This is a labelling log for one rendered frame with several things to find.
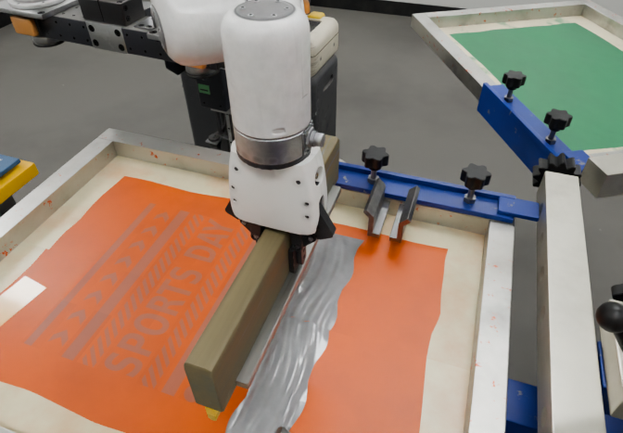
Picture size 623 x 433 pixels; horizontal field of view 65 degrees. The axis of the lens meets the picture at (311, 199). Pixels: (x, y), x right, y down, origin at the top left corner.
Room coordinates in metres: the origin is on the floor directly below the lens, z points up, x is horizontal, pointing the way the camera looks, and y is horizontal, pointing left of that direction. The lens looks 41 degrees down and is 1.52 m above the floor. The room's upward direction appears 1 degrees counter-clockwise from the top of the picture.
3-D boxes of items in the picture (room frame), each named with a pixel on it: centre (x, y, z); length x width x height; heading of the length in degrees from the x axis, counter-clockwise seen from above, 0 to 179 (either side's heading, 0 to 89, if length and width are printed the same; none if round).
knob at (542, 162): (0.62, -0.40, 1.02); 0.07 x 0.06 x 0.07; 70
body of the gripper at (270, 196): (0.40, 0.04, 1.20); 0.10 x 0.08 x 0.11; 70
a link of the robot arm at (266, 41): (0.44, 0.04, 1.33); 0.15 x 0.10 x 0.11; 18
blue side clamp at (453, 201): (0.62, -0.18, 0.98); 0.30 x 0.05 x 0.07; 70
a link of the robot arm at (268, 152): (0.40, 0.03, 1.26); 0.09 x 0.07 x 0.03; 70
